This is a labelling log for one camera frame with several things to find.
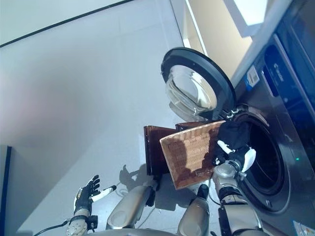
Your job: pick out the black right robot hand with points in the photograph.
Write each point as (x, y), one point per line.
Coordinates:
(236, 155)

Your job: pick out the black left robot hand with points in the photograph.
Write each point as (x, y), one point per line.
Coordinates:
(83, 196)

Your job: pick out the black cloth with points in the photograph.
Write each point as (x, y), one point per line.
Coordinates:
(232, 132)

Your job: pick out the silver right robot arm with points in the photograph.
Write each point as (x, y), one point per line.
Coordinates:
(231, 177)

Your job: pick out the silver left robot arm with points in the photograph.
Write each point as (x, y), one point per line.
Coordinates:
(77, 225)

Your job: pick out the grey washing machine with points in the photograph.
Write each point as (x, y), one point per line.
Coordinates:
(290, 123)

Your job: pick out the round washing machine door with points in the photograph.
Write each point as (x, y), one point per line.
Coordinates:
(216, 73)

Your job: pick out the silver left robot leg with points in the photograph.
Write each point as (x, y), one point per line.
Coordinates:
(128, 206)

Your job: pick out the silver robot leg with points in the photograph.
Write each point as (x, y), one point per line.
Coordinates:
(128, 206)
(194, 211)

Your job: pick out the rectangular wicker basket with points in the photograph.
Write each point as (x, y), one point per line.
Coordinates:
(177, 157)

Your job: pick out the silver right robot leg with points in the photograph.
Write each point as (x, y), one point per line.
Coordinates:
(194, 211)

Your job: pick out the white blue barcode sticker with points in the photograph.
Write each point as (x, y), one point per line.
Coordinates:
(252, 78)

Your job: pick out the grey panel with blue edge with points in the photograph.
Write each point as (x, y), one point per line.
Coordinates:
(5, 191)

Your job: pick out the energy label sticker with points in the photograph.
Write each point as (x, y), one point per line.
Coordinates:
(304, 228)

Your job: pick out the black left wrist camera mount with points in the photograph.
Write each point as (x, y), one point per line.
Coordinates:
(93, 222)

